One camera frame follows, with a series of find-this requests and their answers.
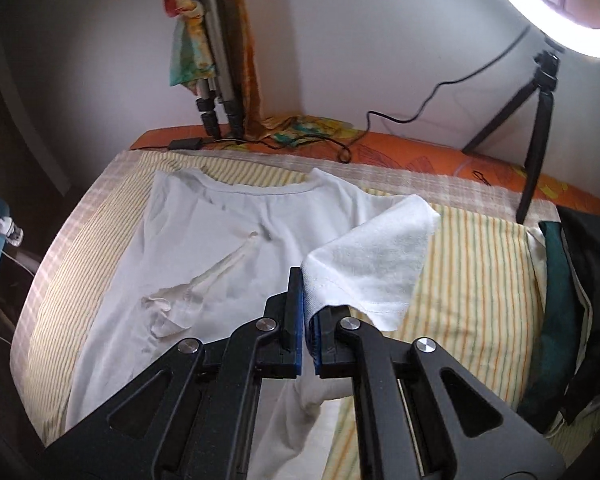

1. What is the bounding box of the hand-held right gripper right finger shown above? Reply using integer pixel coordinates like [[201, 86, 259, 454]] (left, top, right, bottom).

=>
[[307, 305, 568, 480]]

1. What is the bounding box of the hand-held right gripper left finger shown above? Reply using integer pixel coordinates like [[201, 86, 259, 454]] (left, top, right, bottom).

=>
[[42, 266, 305, 480]]

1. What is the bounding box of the white t-shirt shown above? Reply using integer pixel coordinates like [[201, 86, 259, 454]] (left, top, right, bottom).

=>
[[65, 167, 441, 480]]

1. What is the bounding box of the yellow striped bed sheet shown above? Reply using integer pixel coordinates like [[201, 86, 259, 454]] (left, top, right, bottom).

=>
[[10, 149, 561, 480]]

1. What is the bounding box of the orange patterned mattress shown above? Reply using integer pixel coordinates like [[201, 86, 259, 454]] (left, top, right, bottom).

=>
[[130, 117, 600, 221]]

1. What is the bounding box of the dark green folded cloth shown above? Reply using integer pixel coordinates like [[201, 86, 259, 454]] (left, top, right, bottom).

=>
[[517, 220, 586, 433]]

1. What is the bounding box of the colourful patterned cloth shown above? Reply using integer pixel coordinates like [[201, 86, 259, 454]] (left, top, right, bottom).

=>
[[161, 0, 353, 150]]

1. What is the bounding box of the folded silver tripod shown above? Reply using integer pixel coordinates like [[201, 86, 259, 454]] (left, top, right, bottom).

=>
[[187, 0, 246, 138]]

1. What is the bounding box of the white charger plug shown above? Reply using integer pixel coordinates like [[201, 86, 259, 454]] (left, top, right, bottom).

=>
[[0, 215, 25, 247]]

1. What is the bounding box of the small black tripod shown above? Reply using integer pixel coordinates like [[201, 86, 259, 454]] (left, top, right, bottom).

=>
[[461, 35, 563, 225]]

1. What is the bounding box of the black ring light cable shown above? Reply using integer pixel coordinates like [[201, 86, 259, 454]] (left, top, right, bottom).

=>
[[265, 25, 533, 165]]

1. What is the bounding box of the white charger cable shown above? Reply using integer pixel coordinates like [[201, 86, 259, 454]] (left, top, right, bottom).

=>
[[0, 195, 42, 346]]

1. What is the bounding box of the white ring light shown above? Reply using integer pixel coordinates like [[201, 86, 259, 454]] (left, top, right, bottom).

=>
[[472, 0, 600, 58]]

